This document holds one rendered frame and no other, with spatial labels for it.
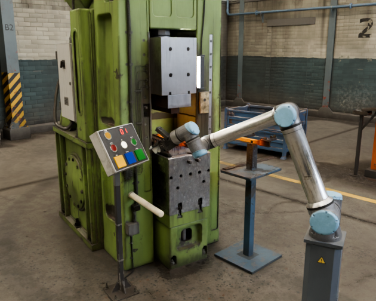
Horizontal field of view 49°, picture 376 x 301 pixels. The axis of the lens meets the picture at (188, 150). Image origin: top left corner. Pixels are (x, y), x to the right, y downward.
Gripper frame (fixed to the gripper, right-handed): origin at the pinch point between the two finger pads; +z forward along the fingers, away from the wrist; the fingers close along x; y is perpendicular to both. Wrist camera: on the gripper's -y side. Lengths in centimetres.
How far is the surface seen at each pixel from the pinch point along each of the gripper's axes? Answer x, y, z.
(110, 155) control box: -25.0, -4.8, 11.0
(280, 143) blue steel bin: 401, 49, 80
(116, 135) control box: -13.1, -15.8, 11.0
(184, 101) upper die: 48, -23, -9
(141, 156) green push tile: -0.4, 2.4, 10.3
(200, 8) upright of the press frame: 76, -82, -40
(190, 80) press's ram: 53, -35, -18
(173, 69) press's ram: 40, -45, -17
